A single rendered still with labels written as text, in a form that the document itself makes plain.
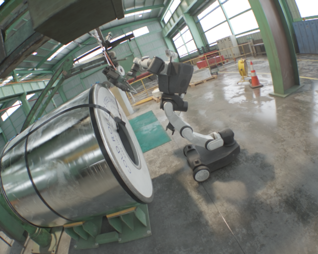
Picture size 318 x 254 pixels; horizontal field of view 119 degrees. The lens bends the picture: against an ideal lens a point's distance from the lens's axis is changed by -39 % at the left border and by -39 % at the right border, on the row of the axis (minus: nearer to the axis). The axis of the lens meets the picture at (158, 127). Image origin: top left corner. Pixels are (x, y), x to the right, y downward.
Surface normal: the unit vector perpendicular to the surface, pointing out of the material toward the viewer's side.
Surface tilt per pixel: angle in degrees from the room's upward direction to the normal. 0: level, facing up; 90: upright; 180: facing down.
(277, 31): 90
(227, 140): 90
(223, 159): 90
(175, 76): 69
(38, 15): 88
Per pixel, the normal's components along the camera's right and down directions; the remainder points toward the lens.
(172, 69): -0.71, 0.17
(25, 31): 0.15, 0.31
